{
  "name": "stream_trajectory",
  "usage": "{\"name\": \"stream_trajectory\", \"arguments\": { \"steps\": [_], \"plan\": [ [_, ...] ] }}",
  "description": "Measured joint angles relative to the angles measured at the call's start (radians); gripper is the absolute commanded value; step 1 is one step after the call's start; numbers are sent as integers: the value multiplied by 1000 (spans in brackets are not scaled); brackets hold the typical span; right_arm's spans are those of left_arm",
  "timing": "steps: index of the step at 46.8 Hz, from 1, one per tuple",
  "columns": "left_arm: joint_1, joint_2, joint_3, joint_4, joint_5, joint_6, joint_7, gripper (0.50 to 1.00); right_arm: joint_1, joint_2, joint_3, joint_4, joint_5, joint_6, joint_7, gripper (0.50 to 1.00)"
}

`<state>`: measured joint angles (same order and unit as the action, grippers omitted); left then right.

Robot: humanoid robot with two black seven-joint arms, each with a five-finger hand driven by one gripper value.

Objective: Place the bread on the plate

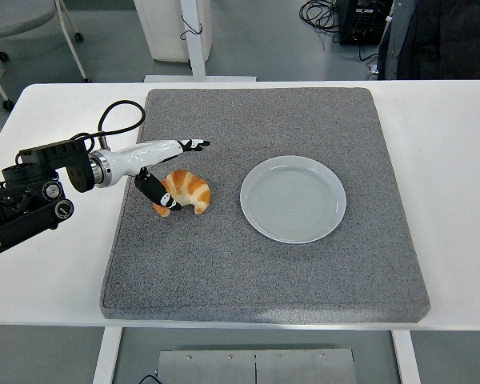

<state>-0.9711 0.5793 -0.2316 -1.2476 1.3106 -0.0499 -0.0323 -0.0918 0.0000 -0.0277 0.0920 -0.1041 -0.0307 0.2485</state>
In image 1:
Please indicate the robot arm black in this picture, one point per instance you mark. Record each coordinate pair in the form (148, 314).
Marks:
(32, 224)

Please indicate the white table leg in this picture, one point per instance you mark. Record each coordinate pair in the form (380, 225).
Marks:
(407, 358)
(107, 356)

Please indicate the white stand column with base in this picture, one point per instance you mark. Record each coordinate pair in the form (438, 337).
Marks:
(196, 60)

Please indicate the grey speckled mat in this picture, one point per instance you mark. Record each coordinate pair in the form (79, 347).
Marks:
(264, 276)

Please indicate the grey metal plate with screws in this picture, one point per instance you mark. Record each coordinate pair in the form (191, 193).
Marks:
(256, 368)

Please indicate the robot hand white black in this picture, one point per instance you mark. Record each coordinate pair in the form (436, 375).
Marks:
(144, 154)

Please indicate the croissant bread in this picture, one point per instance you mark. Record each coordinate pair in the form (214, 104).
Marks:
(192, 192)

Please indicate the black electronics case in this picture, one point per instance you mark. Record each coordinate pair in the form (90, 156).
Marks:
(364, 24)

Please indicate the grey wheeled chair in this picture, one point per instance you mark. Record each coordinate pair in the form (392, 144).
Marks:
(16, 16)

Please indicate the grey round plate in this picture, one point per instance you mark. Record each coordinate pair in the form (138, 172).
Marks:
(293, 199)

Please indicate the white cabinet box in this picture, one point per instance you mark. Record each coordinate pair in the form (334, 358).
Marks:
(160, 24)

